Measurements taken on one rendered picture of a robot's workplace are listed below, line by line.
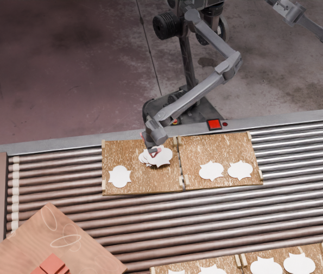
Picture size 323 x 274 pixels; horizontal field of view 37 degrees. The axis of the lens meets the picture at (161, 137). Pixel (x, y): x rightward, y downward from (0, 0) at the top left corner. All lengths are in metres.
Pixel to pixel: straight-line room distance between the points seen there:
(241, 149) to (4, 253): 1.32
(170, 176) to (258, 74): 2.23
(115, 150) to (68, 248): 0.66
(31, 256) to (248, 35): 3.42
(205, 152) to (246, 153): 0.22
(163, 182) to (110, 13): 2.93
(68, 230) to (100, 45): 2.76
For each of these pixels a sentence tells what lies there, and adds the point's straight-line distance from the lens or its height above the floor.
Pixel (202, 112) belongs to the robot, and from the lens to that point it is 3.78.
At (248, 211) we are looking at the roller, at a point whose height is 0.92.
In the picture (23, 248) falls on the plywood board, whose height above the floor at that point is 1.04.
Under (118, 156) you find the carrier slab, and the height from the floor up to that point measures 0.94.
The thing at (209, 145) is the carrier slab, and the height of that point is 0.94.
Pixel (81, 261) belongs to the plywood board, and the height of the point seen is 1.04.
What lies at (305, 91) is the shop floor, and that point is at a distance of 4.51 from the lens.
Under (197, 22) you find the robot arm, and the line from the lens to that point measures 2.55.
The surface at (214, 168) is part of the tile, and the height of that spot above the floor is 0.94.
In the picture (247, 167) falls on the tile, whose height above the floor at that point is 0.94.
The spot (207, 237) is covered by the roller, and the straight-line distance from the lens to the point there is 2.37.
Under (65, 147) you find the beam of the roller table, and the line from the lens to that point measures 2.68.
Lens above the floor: 2.99
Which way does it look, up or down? 50 degrees down
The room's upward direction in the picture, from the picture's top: 3 degrees clockwise
